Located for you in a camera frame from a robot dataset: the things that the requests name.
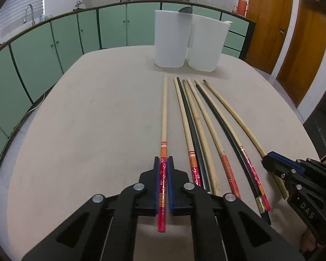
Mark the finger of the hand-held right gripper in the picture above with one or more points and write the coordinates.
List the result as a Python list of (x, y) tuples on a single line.
[(277, 168), (281, 161)]

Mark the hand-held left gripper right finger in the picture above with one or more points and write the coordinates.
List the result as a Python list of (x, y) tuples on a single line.
[(170, 190)]

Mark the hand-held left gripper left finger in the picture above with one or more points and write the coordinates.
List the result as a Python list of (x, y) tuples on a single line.
[(157, 190)]

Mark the black chopstick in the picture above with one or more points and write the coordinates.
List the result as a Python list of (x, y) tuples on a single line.
[(266, 217), (189, 119)]

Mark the white plastic container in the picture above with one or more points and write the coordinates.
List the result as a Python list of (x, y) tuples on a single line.
[(169, 40), (206, 46)]

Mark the person's right hand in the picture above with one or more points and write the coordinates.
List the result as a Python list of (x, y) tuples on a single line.
[(308, 242)]

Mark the dark glass cabinet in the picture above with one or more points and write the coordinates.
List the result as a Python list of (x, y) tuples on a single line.
[(323, 119)]

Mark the wooden door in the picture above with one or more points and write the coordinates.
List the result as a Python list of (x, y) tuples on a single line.
[(269, 19), (309, 46)]

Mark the orange thermos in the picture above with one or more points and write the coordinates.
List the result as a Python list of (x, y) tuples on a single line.
[(242, 5)]

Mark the green base cabinets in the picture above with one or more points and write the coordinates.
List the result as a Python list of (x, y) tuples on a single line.
[(70, 32)]

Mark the chrome kitchen faucet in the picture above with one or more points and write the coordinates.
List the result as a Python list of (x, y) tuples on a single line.
[(32, 16)]

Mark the white window blinds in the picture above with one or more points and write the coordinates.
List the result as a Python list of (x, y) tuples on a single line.
[(16, 5)]

